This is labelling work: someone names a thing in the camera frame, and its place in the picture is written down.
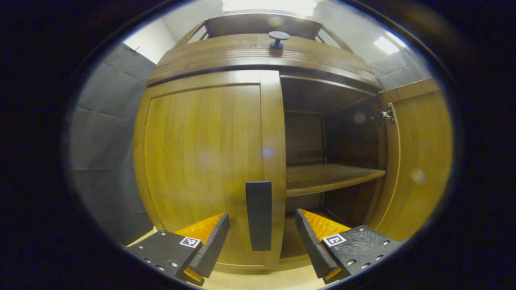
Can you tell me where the wooden cabinet shelf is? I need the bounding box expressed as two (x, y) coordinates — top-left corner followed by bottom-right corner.
(285, 163), (386, 198)

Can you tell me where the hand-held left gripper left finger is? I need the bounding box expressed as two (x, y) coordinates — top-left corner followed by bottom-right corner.
(126, 212), (231, 286)

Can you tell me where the metal door hinge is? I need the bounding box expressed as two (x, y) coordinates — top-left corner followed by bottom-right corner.
(371, 103), (396, 126)

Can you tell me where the wooden shoe cabinet door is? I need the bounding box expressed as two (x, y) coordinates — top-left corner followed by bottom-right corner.
(369, 78), (454, 242)
(133, 70), (287, 271)

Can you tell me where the wooden double-door shoe cabinet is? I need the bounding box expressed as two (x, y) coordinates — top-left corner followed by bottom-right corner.
(133, 12), (454, 272)

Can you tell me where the small ceiling light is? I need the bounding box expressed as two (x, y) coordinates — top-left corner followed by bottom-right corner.
(373, 32), (408, 55)

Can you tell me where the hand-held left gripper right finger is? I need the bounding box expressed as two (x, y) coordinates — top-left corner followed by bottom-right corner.
(295, 209), (400, 284)

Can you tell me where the black door handle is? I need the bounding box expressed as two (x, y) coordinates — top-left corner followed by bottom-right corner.
(246, 181), (273, 251)

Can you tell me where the black round knob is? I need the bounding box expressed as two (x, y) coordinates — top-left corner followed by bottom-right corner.
(268, 31), (291, 50)

